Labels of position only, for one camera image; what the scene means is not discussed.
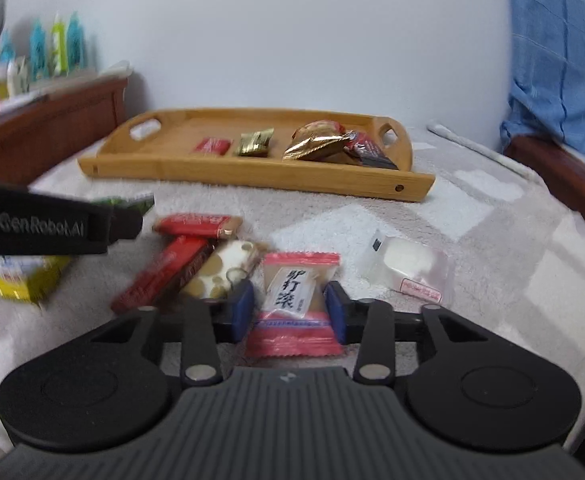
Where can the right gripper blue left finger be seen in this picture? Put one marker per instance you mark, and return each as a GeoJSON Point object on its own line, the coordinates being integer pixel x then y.
{"type": "Point", "coordinates": [207, 323]}

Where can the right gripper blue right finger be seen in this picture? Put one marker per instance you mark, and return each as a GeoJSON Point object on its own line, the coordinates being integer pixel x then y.
{"type": "Point", "coordinates": [370, 324]}

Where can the clear bag nougat snack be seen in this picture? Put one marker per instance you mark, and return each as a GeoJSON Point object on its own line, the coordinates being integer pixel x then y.
{"type": "Point", "coordinates": [230, 263]}

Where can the long red wafer bar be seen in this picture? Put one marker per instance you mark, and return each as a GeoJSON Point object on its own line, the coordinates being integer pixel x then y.
{"type": "Point", "coordinates": [167, 273]}

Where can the yellow biscuit packet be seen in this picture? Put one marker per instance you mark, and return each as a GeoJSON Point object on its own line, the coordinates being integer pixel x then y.
{"type": "Point", "coordinates": [31, 279]}

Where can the clear white candy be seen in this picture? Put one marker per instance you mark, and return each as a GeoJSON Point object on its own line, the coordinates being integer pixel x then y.
{"type": "Point", "coordinates": [410, 268]}

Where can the pink pastry packet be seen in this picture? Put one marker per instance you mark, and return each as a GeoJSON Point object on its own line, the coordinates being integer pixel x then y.
{"type": "Point", "coordinates": [293, 321]}

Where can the red Biscoff biscuit packet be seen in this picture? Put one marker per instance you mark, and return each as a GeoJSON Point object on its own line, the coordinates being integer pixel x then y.
{"type": "Point", "coordinates": [213, 226]}

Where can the green foil snack packet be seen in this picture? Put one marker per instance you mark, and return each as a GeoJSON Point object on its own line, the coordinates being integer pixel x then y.
{"type": "Point", "coordinates": [140, 202]}

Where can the red black snack bar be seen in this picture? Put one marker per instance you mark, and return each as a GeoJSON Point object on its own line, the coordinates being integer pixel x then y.
{"type": "Point", "coordinates": [362, 147]}

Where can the gold foil snack packet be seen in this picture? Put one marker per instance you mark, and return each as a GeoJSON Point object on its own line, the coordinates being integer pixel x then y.
{"type": "Point", "coordinates": [254, 144]}

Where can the red gold peanut bag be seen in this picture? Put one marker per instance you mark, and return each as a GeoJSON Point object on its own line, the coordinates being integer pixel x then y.
{"type": "Point", "coordinates": [316, 141]}

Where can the brown wooden cabinet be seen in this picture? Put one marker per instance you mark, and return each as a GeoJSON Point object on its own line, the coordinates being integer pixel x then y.
{"type": "Point", "coordinates": [43, 134]}

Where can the small white bottles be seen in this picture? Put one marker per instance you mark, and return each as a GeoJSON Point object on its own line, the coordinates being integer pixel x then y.
{"type": "Point", "coordinates": [13, 78]}

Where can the grey white checked blanket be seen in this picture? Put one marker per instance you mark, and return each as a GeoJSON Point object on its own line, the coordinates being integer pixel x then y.
{"type": "Point", "coordinates": [489, 242]}

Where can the small teal bottle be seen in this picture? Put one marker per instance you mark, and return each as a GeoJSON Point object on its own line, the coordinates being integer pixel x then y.
{"type": "Point", "coordinates": [7, 50]}

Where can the teal spray bottle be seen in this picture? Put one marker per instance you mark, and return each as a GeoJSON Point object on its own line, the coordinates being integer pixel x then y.
{"type": "Point", "coordinates": [38, 54]}
{"type": "Point", "coordinates": [75, 44]}

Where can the bamboo serving tray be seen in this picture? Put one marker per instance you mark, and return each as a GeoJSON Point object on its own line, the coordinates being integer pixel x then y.
{"type": "Point", "coordinates": [159, 146]}

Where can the green spray bottle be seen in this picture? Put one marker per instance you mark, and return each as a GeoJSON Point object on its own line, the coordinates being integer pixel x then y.
{"type": "Point", "coordinates": [58, 47]}

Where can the blue plaid bedding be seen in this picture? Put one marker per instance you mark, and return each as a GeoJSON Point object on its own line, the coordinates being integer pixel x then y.
{"type": "Point", "coordinates": [547, 94]}

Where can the brown wooden bed frame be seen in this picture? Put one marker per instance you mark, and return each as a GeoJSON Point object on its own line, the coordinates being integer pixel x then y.
{"type": "Point", "coordinates": [562, 172]}

